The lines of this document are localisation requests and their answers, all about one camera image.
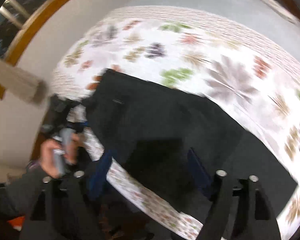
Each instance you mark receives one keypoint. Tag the beige curtain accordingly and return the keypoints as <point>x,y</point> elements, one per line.
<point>22,84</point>

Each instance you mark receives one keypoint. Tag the black pants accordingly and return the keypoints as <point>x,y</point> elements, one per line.
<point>151,128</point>

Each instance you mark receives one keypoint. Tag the grey bed sheet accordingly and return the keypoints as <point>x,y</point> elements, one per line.
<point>254,14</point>

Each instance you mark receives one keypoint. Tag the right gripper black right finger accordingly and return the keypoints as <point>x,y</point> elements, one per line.
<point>218,190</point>

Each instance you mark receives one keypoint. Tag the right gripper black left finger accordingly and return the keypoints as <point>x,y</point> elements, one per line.
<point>84,187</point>

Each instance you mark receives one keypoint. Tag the person's left hand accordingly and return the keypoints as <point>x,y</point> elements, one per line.
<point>47,148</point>

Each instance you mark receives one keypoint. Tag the person's left forearm, dark sleeve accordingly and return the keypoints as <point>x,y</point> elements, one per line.
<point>18,197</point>

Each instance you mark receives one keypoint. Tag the floral quilted bedspread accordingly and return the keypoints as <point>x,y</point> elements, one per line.
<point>252,78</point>

